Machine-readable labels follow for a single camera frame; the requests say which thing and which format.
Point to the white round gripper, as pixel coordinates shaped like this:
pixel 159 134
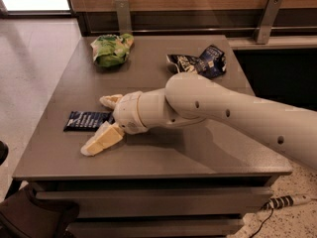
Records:
pixel 128 112

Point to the dark blue rxbar wrapper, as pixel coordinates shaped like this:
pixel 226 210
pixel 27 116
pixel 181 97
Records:
pixel 87 121

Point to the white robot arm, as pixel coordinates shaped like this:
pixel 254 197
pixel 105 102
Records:
pixel 189 98

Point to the green chip bag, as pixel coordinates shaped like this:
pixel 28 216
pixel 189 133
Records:
pixel 110 50

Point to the grey drawer cabinet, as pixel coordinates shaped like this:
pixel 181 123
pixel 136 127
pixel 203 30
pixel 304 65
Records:
pixel 198 181

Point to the dark blue chip bag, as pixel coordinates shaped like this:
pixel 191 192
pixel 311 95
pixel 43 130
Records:
pixel 211 63

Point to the dark brown chair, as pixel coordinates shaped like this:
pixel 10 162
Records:
pixel 24 216

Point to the white power strip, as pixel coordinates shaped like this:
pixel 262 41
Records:
pixel 285 201

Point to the left metal wall bracket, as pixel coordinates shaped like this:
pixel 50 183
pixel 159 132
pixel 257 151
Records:
pixel 123 16

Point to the metal wall bracket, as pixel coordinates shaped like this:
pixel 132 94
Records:
pixel 263 30
pixel 123 16

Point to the right metal wall bracket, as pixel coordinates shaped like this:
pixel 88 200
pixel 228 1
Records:
pixel 263 30

